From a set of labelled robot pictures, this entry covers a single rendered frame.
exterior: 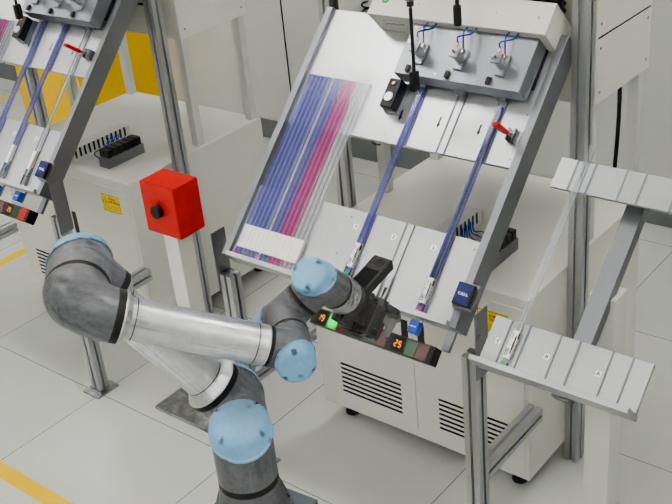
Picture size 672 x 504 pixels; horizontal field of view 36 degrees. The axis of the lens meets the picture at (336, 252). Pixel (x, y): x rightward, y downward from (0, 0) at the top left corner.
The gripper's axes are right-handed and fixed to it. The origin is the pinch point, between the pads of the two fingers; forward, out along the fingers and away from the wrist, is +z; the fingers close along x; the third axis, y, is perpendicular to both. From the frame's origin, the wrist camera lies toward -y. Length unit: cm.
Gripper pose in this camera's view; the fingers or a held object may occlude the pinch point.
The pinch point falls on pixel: (395, 316)
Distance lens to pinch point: 222.0
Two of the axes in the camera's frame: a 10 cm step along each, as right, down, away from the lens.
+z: 4.9, 3.3, 8.0
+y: -3.8, 9.1, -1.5
